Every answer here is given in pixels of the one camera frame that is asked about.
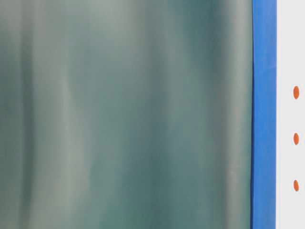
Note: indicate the white foam board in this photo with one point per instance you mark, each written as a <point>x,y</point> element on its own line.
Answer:
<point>290,136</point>

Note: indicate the blue table cloth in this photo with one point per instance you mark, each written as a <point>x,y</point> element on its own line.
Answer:
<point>263,180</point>

